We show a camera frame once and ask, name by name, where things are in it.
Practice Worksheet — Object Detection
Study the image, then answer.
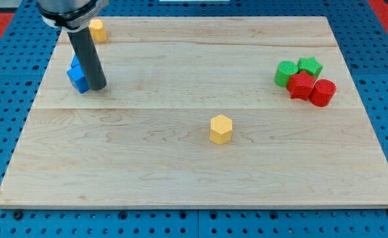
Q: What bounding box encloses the yellow block top left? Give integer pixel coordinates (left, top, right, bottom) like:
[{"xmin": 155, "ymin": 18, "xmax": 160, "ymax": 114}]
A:
[{"xmin": 89, "ymin": 19, "xmax": 107, "ymax": 42}]

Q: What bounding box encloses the green star block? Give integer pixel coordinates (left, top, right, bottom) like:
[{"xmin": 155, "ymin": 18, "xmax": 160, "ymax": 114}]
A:
[{"xmin": 297, "ymin": 57, "xmax": 323, "ymax": 77}]

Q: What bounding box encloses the wooden board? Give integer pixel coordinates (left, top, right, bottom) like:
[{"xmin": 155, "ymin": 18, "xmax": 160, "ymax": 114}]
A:
[{"xmin": 0, "ymin": 17, "xmax": 388, "ymax": 210}]

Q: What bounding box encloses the red cylinder block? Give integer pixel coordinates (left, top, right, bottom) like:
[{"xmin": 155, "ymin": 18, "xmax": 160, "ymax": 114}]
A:
[{"xmin": 309, "ymin": 79, "xmax": 336, "ymax": 107}]

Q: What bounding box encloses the yellow hexagon block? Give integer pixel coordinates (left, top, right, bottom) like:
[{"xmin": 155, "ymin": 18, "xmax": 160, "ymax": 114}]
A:
[{"xmin": 210, "ymin": 114, "xmax": 233, "ymax": 145}]

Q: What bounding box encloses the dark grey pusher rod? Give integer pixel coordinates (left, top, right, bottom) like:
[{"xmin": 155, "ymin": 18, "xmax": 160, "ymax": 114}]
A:
[{"xmin": 67, "ymin": 27, "xmax": 106, "ymax": 91}]

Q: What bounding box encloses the green cylinder block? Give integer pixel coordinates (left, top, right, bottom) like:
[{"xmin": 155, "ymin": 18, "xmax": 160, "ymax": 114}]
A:
[{"xmin": 274, "ymin": 61, "xmax": 298, "ymax": 87}]

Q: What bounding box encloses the blue cube block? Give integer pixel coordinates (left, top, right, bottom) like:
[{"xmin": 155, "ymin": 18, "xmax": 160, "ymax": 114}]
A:
[{"xmin": 67, "ymin": 65, "xmax": 90, "ymax": 94}]

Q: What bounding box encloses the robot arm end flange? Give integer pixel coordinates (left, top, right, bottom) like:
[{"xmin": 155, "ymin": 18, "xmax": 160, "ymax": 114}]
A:
[{"xmin": 36, "ymin": 0, "xmax": 109, "ymax": 32}]

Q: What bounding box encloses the red star block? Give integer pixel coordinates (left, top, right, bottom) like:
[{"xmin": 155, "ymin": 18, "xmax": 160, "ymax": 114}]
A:
[{"xmin": 286, "ymin": 70, "xmax": 317, "ymax": 100}]

